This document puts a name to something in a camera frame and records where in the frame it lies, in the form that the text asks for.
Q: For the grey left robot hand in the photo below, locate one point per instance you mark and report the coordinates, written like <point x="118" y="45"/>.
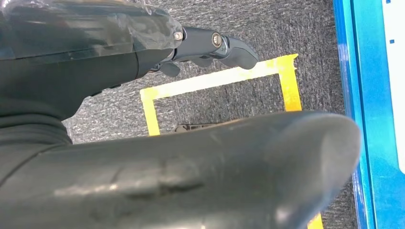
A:
<point x="189" y="177"/>

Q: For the left robot arm sleeve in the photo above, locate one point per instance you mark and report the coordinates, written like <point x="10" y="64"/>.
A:
<point x="28" y="132"/>

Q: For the yellow floor tape square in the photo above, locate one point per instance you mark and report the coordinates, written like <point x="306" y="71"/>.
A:
<point x="221" y="77"/>

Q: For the blue metal shelf rack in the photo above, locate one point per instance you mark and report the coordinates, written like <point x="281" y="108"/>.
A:
<point x="370" y="94"/>

